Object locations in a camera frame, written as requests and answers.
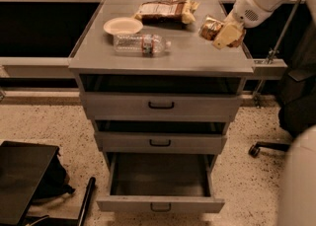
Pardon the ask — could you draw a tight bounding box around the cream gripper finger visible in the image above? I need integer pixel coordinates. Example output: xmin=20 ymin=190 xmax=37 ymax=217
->
xmin=213 ymin=23 xmax=245 ymax=49

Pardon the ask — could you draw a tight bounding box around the grey metal drawer cabinet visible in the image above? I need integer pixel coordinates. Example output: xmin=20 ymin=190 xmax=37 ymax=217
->
xmin=69 ymin=0 xmax=254 ymax=163

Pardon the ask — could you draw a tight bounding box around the grey top drawer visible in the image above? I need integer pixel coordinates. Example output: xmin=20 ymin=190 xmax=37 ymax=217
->
xmin=79 ymin=74 xmax=241 ymax=122

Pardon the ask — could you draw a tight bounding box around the grey drawer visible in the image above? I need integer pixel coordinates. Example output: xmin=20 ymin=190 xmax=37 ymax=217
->
xmin=97 ymin=153 xmax=224 ymax=213
xmin=79 ymin=74 xmax=241 ymax=122
xmin=95 ymin=120 xmax=226 ymax=154

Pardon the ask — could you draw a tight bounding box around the grey middle drawer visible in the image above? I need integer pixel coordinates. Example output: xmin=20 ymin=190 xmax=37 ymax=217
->
xmin=95 ymin=120 xmax=226 ymax=154

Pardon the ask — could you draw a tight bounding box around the grey bottom drawer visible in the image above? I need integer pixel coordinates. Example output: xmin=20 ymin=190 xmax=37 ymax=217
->
xmin=97 ymin=153 xmax=224 ymax=213

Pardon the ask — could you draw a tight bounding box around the brown snack bag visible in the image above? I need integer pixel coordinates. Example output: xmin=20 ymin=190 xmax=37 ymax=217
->
xmin=134 ymin=0 xmax=199 ymax=25

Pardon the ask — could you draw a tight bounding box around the clear plastic water bottle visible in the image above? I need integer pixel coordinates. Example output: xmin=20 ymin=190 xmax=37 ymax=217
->
xmin=114 ymin=34 xmax=171 ymax=56

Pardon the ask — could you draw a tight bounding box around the black office chair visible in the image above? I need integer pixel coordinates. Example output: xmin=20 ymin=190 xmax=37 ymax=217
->
xmin=248 ymin=21 xmax=316 ymax=157

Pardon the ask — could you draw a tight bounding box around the white paper bowl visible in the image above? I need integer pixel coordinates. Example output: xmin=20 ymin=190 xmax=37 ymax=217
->
xmin=103 ymin=17 xmax=143 ymax=36

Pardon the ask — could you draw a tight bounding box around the black bag on floor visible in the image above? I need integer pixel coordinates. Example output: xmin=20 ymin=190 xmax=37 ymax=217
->
xmin=33 ymin=155 xmax=75 ymax=200

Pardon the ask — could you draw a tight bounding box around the black tube on floor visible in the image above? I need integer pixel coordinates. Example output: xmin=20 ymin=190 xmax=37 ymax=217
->
xmin=76 ymin=177 xmax=96 ymax=226

